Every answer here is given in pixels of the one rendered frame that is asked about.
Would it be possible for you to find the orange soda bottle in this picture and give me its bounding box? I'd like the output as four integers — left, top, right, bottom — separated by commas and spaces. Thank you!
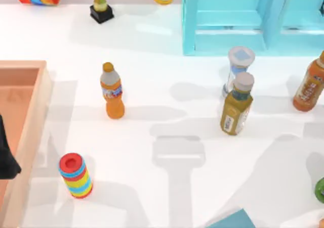
100, 62, 126, 120

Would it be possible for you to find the olive tea bottle grey cap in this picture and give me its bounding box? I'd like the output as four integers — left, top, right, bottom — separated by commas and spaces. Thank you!
219, 72, 255, 136

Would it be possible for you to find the clear bottle with grey lid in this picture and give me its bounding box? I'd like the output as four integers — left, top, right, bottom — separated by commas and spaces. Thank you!
222, 45, 256, 99

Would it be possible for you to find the light blue rack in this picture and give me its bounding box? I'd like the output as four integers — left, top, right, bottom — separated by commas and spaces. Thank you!
181, 0, 324, 57

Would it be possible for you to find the gold trophy on black base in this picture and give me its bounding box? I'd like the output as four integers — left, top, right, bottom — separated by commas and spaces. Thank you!
86, 0, 115, 24

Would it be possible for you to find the shallow salmon-coloured box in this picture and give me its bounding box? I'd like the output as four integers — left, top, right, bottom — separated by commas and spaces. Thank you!
0, 60, 53, 228

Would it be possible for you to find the orange-brown tea bottle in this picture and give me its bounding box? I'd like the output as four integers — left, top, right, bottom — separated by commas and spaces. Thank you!
293, 50, 324, 112

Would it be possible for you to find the green bottle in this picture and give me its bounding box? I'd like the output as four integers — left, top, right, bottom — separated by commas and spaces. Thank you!
314, 176, 324, 203

